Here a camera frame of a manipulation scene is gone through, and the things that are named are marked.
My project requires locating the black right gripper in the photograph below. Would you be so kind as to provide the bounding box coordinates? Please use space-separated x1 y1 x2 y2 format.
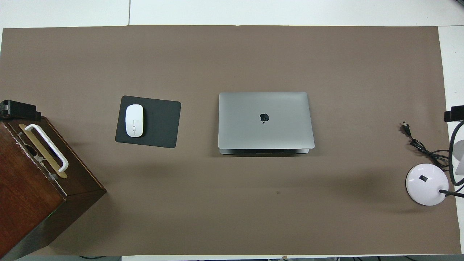
444 105 464 122

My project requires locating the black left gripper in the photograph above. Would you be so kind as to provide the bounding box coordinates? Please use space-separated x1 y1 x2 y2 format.
0 100 41 121

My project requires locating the silver grey laptop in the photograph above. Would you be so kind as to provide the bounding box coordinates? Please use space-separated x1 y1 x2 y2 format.
218 91 315 156

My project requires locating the white desk lamp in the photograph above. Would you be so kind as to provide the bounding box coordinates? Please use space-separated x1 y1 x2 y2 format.
405 140 464 206

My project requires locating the dark brown wooden box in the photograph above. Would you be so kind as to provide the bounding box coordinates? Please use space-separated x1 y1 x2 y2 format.
0 115 107 261

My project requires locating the white computer mouse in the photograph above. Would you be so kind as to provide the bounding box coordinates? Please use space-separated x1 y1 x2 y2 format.
125 104 144 138

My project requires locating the black mouse pad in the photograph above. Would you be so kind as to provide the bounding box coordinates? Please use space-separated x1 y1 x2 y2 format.
115 95 182 149

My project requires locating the brown table mat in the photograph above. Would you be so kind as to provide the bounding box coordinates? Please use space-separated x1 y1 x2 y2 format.
0 25 461 256

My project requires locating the white box handle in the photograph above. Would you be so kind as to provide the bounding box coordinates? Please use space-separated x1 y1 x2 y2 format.
24 124 69 173

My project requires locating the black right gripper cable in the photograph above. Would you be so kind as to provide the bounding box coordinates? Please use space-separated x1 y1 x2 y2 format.
449 121 464 186

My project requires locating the black lamp power cable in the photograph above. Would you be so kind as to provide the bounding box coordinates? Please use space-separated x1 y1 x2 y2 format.
402 122 453 171

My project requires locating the gold handle plate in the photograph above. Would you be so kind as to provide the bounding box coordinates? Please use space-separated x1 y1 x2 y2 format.
18 123 68 179

